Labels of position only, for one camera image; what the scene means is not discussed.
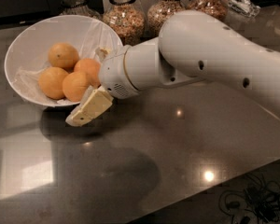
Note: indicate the orange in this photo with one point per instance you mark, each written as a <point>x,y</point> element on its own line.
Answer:
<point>50,82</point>
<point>91,67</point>
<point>75,84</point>
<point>63,55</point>

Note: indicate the white paper bowl liner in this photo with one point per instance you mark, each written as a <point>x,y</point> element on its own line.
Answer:
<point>93,38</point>

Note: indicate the white bowl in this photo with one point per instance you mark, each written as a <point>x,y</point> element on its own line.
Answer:
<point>28,50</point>

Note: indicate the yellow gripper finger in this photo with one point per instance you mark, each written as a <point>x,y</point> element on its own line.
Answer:
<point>93,104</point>
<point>102,53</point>

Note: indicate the glass grain jar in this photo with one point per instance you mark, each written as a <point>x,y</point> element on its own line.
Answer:
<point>214,8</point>
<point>160,12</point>
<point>127,19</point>

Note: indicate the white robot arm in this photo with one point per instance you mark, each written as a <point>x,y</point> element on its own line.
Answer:
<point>191,47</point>

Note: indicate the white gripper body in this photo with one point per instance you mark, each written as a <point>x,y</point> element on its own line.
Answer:
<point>114,73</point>

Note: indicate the leftmost glass jar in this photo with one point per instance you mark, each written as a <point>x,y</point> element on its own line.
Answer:
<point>78,7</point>

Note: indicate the clear plastic bag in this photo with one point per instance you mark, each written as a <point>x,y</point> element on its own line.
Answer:
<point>243,7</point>

